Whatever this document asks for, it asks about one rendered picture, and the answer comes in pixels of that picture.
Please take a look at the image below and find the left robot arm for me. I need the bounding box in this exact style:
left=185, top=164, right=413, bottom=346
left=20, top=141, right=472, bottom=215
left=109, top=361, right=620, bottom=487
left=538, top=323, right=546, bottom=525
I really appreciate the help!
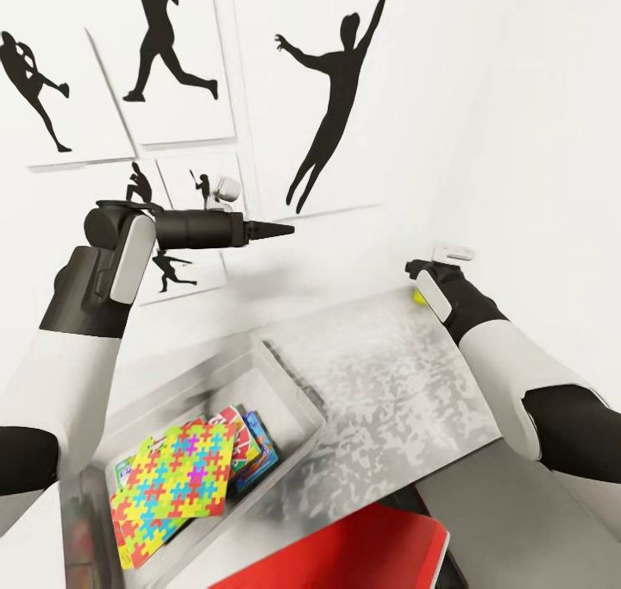
left=0, top=175, right=295, bottom=538

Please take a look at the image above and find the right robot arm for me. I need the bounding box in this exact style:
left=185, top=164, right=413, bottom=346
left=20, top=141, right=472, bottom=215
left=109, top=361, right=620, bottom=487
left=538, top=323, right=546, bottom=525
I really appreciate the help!
left=405, top=243, right=621, bottom=545

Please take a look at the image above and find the jigsaw puzzle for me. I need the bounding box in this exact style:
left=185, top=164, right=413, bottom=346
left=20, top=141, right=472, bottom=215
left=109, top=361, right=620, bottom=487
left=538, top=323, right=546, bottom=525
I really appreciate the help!
left=112, top=416, right=236, bottom=569
left=114, top=421, right=236, bottom=520

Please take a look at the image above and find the tennis ball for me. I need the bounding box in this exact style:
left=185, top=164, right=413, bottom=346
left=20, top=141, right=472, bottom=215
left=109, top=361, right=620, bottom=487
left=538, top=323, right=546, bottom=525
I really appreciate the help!
left=412, top=289, right=427, bottom=306

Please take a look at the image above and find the toy box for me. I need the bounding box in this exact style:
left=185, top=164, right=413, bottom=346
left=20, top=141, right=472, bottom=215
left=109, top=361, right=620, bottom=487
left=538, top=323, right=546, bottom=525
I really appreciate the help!
left=57, top=335, right=326, bottom=589

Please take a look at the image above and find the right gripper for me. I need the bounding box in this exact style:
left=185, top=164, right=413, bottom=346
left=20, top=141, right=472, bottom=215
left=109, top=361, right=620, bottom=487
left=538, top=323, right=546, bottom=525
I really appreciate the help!
left=405, top=259, right=434, bottom=280

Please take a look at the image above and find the board game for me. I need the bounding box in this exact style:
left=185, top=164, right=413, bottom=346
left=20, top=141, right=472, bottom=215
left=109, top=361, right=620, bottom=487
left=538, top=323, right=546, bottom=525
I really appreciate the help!
left=110, top=404, right=262, bottom=569
left=115, top=436, right=166, bottom=483
left=234, top=411, right=279, bottom=495

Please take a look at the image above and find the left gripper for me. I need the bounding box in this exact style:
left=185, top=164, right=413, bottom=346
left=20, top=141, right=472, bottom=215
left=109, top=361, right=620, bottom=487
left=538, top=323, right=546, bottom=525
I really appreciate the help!
left=185, top=209, right=295, bottom=250

